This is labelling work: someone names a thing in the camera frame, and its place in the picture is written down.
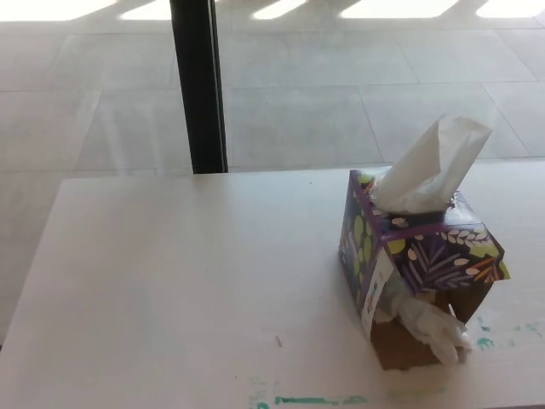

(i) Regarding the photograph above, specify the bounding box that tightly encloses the white pulled-out tissue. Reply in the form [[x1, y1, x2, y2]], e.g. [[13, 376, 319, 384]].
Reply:
[[370, 112, 495, 215]]

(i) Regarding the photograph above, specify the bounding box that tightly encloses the purple floral tissue box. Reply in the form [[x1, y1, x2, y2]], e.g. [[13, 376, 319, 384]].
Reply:
[[338, 168, 512, 372]]

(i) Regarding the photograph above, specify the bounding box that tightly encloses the crumpled white tissue wad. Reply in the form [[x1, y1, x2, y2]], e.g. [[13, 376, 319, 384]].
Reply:
[[374, 279, 473, 367]]

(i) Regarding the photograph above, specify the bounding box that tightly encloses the black window frame post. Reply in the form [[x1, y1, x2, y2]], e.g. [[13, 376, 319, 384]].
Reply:
[[169, 0, 229, 176]]

